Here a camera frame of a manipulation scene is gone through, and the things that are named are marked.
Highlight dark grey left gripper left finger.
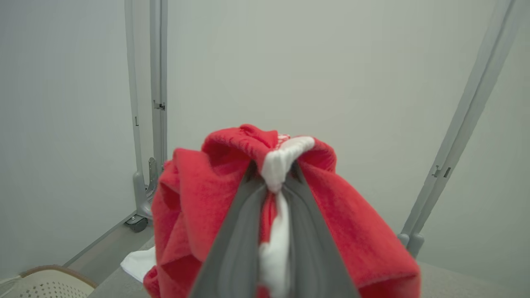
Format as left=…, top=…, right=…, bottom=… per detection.
left=190, top=161, right=268, bottom=298

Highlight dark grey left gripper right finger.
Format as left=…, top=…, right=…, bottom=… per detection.
left=282, top=161, right=361, bottom=298

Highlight red basketball shorts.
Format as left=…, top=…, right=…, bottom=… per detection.
left=143, top=123, right=422, bottom=298

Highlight red and white basketball jersey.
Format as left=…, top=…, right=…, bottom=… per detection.
left=120, top=246, right=157, bottom=283

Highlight cream perforated laundry basket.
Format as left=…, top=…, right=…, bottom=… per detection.
left=0, top=265, right=99, bottom=298

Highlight grey partition post with bracket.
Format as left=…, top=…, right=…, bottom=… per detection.
left=123, top=0, right=169, bottom=233

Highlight grey partition post with latch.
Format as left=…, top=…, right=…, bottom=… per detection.
left=397, top=0, right=520, bottom=259

